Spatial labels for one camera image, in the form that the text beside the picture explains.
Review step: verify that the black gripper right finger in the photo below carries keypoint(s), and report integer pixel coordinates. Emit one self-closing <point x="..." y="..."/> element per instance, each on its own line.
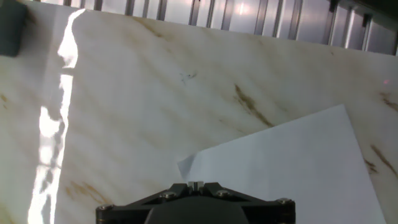
<point x="267" y="210"/>

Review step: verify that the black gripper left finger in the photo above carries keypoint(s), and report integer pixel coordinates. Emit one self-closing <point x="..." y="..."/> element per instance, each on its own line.
<point x="130" y="211"/>

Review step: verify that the white paper sheet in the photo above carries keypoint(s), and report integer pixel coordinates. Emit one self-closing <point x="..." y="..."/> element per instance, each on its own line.
<point x="295" y="171"/>

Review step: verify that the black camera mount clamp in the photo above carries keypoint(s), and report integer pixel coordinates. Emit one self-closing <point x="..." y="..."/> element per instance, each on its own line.
<point x="12" y="28"/>

